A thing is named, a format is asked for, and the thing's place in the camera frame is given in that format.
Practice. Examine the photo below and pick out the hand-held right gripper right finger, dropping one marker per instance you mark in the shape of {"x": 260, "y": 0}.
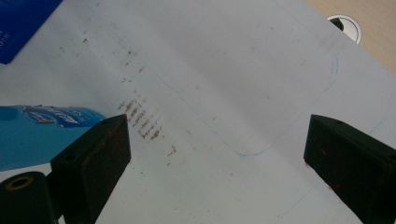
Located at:
{"x": 355, "y": 161}

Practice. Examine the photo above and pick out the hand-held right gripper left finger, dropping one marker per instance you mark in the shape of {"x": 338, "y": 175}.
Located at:
{"x": 90, "y": 161}

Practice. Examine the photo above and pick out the dark blue box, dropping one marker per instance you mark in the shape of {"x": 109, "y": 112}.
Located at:
{"x": 21, "y": 25}

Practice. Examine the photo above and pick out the blue balloon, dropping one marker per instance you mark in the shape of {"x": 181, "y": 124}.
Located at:
{"x": 28, "y": 140}

